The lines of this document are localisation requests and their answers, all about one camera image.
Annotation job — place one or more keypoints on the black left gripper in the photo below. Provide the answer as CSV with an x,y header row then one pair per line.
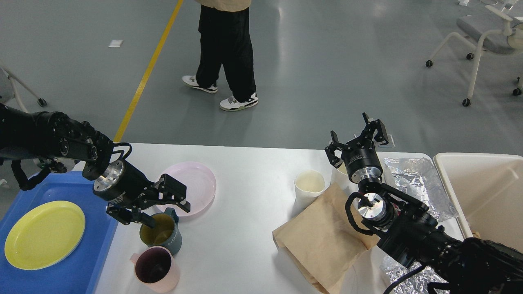
x,y
124,186

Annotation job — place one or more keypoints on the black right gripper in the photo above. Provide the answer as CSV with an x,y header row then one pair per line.
x,y
360,158

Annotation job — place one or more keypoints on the dark green mug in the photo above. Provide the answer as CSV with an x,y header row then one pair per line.
x,y
165,233

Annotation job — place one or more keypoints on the pink plate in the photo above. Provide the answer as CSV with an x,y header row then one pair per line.
x,y
201,188

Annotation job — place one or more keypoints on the pink mug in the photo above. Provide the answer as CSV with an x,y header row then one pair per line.
x,y
156,268

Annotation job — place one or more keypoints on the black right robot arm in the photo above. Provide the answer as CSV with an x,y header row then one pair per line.
x,y
408,233

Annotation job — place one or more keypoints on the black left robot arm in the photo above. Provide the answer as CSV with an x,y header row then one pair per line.
x,y
34,144

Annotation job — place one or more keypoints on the white floor socket plate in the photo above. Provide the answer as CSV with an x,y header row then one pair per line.
x,y
390,142

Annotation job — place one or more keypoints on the white paper cup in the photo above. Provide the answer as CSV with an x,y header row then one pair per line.
x,y
309,185
340,177

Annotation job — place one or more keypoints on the crumpled aluminium foil sheet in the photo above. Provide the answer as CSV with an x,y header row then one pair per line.
x,y
418,177

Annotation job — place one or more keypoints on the blue plastic tray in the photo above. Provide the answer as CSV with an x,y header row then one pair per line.
x,y
79,272

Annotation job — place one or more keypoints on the yellow plate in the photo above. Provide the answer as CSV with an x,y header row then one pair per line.
x,y
45,235

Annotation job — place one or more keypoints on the brown paper bag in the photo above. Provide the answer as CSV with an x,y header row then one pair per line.
x,y
321,241

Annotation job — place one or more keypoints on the beige plastic bin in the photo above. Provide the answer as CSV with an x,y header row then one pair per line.
x,y
487,191

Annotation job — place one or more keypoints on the aluminium foil piece lower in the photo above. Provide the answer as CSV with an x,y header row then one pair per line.
x,y
417,284

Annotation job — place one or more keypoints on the person in black trousers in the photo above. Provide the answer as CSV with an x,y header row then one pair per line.
x,y
225,43

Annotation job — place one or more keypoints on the white grey office chair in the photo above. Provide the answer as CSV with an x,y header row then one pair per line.
x,y
498,32

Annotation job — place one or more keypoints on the white chair left edge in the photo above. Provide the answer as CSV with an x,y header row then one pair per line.
x,y
9,90

